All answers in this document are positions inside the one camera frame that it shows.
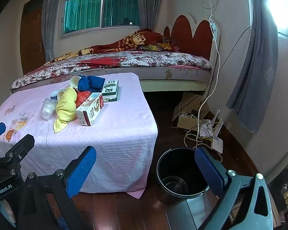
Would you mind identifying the floral bed sheet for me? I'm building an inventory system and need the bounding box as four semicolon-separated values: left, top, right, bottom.
11;51;213;89

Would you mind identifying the red patterned blanket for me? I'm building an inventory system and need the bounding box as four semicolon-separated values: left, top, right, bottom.
45;28;178;64

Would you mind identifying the green white box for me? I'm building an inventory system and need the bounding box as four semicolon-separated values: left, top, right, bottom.
102;80;120;102

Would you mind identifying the red white carton box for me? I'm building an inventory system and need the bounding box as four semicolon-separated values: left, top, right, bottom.
76;92;104;126

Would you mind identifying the red plastic bag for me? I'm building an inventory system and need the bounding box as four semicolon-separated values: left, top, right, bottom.
75;90;91;108

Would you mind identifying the window with green curtain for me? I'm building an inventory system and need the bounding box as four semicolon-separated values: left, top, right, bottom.
61;0;140;37

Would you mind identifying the clear plastic bag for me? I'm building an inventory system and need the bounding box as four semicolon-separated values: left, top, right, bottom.
41;98;58;120

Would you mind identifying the cardboard box under bed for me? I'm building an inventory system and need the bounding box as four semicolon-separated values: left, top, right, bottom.
172;92;203;131

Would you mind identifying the brown wooden door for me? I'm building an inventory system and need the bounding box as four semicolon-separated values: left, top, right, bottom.
20;0;46;74

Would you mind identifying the white router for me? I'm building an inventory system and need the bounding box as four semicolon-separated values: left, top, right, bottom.
199;110;224;154

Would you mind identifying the grey curtain left of window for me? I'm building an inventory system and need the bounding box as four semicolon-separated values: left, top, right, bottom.
41;0;60;62

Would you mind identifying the blue cloth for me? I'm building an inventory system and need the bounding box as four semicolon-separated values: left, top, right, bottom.
77;75;105;92

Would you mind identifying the blue white paper cup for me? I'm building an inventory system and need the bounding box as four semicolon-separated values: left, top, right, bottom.
70;75;88;91

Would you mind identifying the white power cable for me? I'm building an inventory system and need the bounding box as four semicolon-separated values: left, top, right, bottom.
184;0;224;160

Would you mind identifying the blue white paper bowl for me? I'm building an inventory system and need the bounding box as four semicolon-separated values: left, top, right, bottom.
50;89;66;100

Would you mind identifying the bed frame with red headboard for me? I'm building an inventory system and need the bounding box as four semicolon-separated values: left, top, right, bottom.
11;14;219;93

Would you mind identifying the yellow cloth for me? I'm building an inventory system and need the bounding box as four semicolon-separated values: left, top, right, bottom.
53;87;77;133

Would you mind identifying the black trash bucket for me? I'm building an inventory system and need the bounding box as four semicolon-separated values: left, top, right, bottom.
156;147;210;205

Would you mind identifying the pink floral table cloth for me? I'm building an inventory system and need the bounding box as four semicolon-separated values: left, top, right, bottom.
0;73;158;198

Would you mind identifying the grey curtain right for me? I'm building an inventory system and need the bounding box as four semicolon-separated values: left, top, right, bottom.
227;0;278;135

